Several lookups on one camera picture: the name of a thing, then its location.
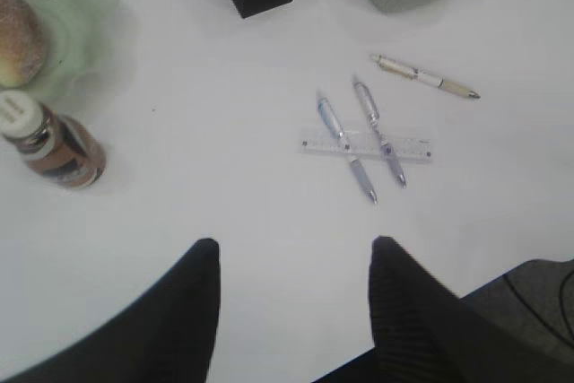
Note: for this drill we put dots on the clear plastic ruler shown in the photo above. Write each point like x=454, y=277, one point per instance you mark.
x=317, y=140

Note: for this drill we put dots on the pale green wavy glass plate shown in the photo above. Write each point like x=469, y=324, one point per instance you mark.
x=78, y=44

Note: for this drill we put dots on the golden bread roll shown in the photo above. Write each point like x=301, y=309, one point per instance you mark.
x=24, y=44

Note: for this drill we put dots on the grey white click pen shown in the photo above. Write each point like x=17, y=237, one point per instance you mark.
x=386, y=148

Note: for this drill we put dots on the white beige click pen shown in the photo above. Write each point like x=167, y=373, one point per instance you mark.
x=421, y=76

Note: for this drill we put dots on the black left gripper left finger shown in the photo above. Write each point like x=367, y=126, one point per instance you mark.
x=166, y=335

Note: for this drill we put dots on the blue grey click pen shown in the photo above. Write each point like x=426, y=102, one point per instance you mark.
x=336, y=130

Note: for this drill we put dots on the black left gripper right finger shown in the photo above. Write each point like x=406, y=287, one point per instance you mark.
x=424, y=333

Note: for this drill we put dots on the brown coffee bottle white cap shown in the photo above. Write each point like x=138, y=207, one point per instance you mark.
x=56, y=147

